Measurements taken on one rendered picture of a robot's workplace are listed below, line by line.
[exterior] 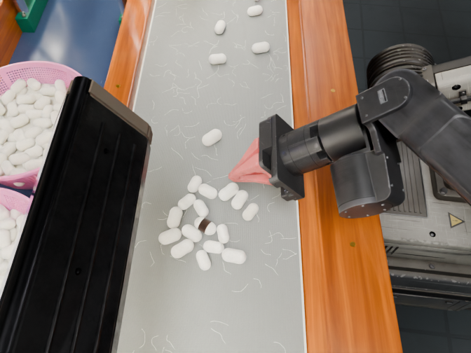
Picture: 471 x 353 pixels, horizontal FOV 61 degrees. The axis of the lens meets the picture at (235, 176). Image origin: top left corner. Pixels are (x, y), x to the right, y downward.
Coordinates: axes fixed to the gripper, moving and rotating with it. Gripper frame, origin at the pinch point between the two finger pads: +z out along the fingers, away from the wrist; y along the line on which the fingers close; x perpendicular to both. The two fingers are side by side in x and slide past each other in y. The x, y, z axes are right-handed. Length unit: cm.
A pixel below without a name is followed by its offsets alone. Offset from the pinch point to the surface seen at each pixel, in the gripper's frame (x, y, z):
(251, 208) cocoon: 7.3, 1.4, 2.5
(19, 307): -28.4, 24.8, -9.5
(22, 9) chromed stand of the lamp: -23, -49, 46
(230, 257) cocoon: 5.2, 9.5, 4.9
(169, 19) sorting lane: -2.6, -45.5, 18.0
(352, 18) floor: 100, -143, 9
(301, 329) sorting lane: 12.9, 18.9, -1.8
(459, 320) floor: 109, 2, -3
